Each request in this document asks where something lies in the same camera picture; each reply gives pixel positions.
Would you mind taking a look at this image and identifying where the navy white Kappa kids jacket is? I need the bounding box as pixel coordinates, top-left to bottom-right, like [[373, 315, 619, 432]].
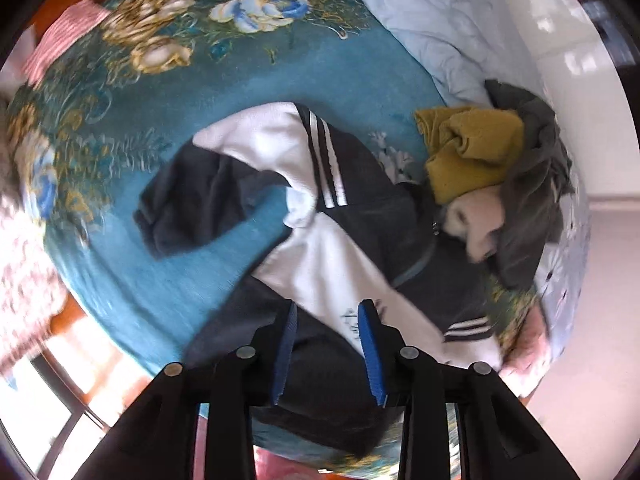
[[134, 102, 501, 456]]

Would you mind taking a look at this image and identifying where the cream fleece garment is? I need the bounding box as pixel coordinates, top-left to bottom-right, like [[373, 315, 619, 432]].
[[442, 185, 506, 263]]

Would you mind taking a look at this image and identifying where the dark grey garment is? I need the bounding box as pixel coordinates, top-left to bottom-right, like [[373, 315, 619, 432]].
[[485, 79, 574, 289]]

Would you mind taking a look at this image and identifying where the mustard yellow knit sweater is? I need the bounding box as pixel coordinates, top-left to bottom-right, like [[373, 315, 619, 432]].
[[414, 106, 524, 205]]

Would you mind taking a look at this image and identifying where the pink white knitted cloth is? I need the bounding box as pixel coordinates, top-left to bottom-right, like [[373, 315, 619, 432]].
[[0, 105, 67, 376]]

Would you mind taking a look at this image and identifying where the teal floral bed blanket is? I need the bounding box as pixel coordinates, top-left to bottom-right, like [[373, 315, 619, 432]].
[[6, 0, 542, 480]]

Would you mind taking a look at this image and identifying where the white wardrobe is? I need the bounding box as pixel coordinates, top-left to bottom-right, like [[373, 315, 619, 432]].
[[506, 0, 639, 200]]

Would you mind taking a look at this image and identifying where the light blue daisy quilt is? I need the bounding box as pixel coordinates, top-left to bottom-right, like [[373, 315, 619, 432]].
[[362, 0, 590, 396]]

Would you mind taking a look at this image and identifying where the pink garment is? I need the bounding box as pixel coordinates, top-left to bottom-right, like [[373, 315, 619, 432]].
[[22, 0, 112, 87]]

